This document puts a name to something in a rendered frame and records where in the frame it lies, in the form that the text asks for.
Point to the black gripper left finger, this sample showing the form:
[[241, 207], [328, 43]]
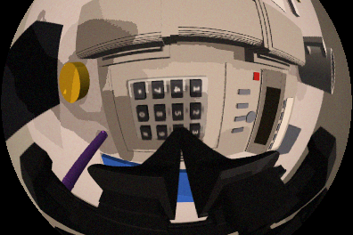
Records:
[[157, 177]]

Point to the beige telephone handset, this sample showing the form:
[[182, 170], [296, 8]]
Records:
[[114, 28]]

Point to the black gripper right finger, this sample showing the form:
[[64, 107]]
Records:
[[209, 171]]

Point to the blue flat rectangular slab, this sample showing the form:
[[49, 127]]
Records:
[[184, 191]]

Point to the yellow short cylinder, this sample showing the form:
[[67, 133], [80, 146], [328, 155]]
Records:
[[74, 81]]

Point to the purple cylinder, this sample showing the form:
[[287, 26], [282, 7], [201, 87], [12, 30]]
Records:
[[78, 167]]

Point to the black phone keypad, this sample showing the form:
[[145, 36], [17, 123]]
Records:
[[160, 104]]

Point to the grey mug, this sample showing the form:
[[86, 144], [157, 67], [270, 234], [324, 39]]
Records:
[[318, 70]]

